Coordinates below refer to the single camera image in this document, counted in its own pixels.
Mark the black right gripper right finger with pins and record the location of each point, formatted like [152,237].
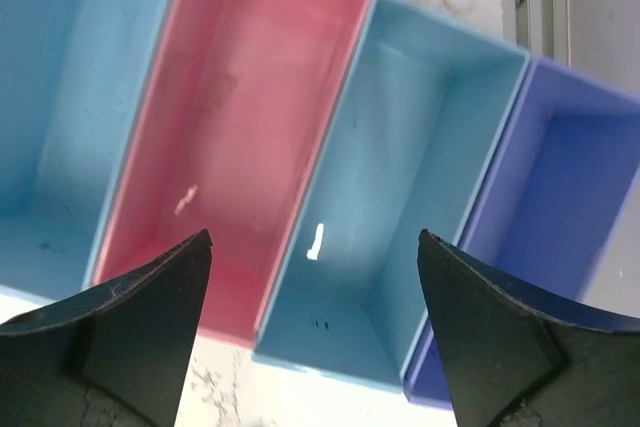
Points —
[515,354]

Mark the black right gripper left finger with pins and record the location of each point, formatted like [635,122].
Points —
[115,354]

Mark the purple blue drawer bin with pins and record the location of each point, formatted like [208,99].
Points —
[558,181]

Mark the sky blue drawer bin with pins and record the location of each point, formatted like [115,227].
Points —
[419,118]

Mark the light blue drawer bin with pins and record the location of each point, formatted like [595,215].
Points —
[73,76]

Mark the pink drawer bin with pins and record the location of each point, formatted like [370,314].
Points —
[235,115]

